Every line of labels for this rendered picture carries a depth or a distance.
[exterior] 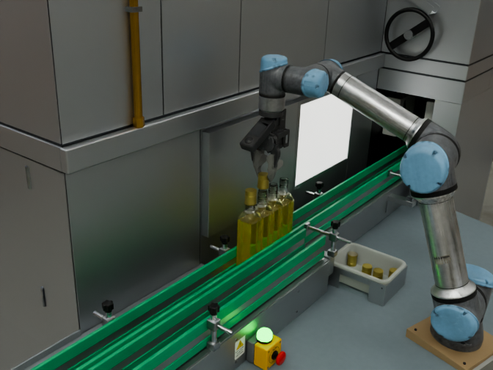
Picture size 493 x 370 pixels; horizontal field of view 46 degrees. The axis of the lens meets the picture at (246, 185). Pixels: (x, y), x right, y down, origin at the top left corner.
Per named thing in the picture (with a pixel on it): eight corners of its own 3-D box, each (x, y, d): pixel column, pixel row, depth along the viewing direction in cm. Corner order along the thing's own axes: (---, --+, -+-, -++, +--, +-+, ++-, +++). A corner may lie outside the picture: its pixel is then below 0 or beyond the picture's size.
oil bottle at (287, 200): (277, 245, 199) (281, 187, 190) (291, 250, 196) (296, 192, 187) (268, 251, 195) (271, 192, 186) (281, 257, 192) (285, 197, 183)
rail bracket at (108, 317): (103, 334, 153) (99, 291, 148) (120, 345, 149) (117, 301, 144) (90, 341, 150) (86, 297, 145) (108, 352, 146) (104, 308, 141)
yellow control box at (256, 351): (260, 349, 169) (261, 327, 166) (282, 360, 165) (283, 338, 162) (246, 361, 164) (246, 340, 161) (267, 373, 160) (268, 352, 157)
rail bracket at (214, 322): (214, 343, 151) (215, 299, 146) (236, 354, 147) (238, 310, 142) (204, 350, 148) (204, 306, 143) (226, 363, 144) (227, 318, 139)
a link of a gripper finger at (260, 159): (268, 173, 180) (274, 147, 175) (257, 179, 176) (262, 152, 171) (260, 169, 181) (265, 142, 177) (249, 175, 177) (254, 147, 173)
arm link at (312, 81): (336, 66, 161) (300, 60, 166) (318, 73, 152) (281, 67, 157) (333, 94, 164) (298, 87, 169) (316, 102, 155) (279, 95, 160)
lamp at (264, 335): (263, 332, 164) (263, 323, 163) (275, 338, 162) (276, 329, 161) (252, 339, 161) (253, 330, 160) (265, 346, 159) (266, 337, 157)
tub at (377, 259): (348, 261, 215) (350, 240, 211) (405, 283, 203) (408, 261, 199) (323, 281, 202) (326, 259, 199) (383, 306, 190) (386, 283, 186)
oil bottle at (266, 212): (257, 258, 190) (260, 199, 182) (271, 264, 187) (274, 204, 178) (246, 265, 186) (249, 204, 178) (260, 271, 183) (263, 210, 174)
